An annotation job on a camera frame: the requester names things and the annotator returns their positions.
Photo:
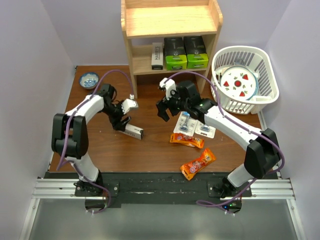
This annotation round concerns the white Harry's razor box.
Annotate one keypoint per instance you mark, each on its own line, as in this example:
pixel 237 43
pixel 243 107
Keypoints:
pixel 157 62

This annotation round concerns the blue razor blister pack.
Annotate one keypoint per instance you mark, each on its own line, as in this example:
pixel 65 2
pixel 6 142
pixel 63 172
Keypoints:
pixel 205 130
pixel 185 124

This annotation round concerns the white plastic laundry basket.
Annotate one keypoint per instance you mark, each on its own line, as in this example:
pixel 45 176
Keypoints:
pixel 258 62

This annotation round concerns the left blue razor blister pack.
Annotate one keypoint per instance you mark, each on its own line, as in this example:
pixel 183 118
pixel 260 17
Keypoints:
pixel 185 124

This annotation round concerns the orange razor bag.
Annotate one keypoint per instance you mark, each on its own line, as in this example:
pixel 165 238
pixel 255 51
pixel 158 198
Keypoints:
pixel 186 140
pixel 190 169

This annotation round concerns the silver Harry's razor box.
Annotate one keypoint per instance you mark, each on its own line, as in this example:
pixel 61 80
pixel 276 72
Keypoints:
pixel 133 131

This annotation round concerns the right blue razor blister pack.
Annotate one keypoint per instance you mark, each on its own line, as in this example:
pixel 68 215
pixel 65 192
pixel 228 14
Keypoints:
pixel 205 130

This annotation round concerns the white watermelon pattern plate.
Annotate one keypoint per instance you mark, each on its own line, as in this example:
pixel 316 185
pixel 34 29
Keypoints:
pixel 238 82

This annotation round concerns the black green razor box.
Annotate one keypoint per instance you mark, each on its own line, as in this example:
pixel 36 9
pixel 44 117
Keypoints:
pixel 196 54
pixel 175 54

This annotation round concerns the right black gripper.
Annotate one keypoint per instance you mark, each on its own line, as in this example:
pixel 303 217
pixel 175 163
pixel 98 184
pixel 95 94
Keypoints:
pixel 162 107

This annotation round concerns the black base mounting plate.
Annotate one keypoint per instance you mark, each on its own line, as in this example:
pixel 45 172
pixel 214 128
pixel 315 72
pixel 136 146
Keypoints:
pixel 114 189

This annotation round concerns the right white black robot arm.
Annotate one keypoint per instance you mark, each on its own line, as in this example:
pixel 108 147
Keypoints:
pixel 261 147

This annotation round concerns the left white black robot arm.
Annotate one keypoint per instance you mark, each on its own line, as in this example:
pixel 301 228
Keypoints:
pixel 70 138

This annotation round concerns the wooden two-tier shelf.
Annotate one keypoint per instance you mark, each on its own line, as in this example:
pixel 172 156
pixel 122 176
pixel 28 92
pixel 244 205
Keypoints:
pixel 145 19

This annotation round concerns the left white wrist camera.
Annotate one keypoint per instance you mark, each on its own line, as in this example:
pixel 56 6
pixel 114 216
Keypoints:
pixel 129 104

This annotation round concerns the blue white ceramic bowl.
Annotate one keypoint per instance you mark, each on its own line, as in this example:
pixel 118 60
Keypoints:
pixel 89 80

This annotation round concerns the aluminium rail frame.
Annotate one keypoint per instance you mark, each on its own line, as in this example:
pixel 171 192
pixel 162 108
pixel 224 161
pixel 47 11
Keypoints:
pixel 269 214

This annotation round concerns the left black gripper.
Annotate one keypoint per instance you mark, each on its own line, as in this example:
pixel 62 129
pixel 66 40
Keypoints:
pixel 117 124

